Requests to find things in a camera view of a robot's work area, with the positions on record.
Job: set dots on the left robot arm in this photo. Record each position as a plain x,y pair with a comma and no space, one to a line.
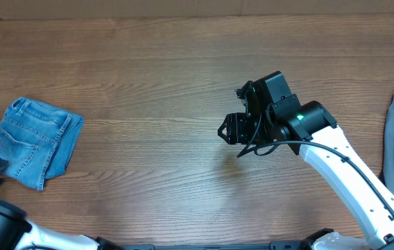
17,232

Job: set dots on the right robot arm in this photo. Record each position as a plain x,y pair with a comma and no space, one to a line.
274,116

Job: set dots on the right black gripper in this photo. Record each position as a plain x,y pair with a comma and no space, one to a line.
238,135

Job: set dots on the light blue denim jeans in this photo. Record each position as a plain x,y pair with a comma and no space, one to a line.
37,140

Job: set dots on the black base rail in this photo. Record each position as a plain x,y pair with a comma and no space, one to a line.
273,245

